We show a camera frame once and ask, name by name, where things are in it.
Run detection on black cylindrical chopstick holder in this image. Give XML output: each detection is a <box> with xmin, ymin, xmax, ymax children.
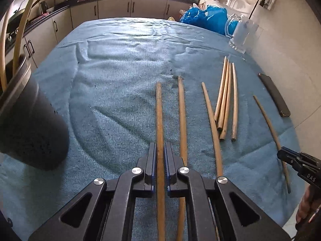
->
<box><xmin>0</xmin><ymin>55</ymin><xmax>70</xmax><ymax>171</ymax></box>

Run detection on black kitchen countertop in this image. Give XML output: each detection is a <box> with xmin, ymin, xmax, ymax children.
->
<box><xmin>5</xmin><ymin>0</ymin><xmax>201</xmax><ymax>53</ymax></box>

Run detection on clear glass mug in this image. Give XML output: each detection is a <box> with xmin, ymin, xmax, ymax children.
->
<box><xmin>225</xmin><ymin>13</ymin><xmax>259</xmax><ymax>54</ymax></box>

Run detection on dark metal wok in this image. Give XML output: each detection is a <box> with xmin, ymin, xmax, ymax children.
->
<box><xmin>5</xmin><ymin>0</ymin><xmax>45</xmax><ymax>32</ymax></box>

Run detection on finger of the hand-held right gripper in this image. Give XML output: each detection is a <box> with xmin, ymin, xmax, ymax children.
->
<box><xmin>280</xmin><ymin>147</ymin><xmax>305</xmax><ymax>162</ymax></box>
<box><xmin>277</xmin><ymin>152</ymin><xmax>303</xmax><ymax>175</ymax></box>

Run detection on gas stove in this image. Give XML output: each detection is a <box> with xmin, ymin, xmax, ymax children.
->
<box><xmin>4</xmin><ymin>27</ymin><xmax>21</xmax><ymax>49</ymax></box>

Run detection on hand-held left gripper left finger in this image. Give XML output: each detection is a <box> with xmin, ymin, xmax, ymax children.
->
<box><xmin>28</xmin><ymin>143</ymin><xmax>157</xmax><ymax>241</ymax></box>

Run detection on steel kettle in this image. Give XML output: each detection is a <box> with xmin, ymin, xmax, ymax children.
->
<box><xmin>38</xmin><ymin>1</ymin><xmax>50</xmax><ymax>15</ymax></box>

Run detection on thin dark wooden chopstick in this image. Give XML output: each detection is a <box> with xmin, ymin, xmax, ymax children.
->
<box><xmin>253</xmin><ymin>95</ymin><xmax>291</xmax><ymax>194</ymax></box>

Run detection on person's right hand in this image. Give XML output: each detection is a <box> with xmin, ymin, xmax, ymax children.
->
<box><xmin>296</xmin><ymin>186</ymin><xmax>314</xmax><ymax>229</ymax></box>

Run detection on blue plastic bag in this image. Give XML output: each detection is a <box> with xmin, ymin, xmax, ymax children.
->
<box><xmin>179</xmin><ymin>5</ymin><xmax>239</xmax><ymax>36</ymax></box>

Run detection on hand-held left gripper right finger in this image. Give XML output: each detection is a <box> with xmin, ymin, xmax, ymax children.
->
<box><xmin>164</xmin><ymin>143</ymin><xmax>291</xmax><ymax>241</ymax></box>

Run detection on blue towel table cover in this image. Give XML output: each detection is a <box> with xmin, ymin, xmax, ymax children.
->
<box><xmin>0</xmin><ymin>17</ymin><xmax>301</xmax><ymax>241</ymax></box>

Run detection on white power strip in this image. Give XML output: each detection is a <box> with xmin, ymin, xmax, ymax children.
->
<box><xmin>259</xmin><ymin>0</ymin><xmax>277</xmax><ymax>11</ymax></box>

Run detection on cream kitchen base cabinets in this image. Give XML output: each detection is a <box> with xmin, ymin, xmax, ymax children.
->
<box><xmin>24</xmin><ymin>0</ymin><xmax>194</xmax><ymax>68</ymax></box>

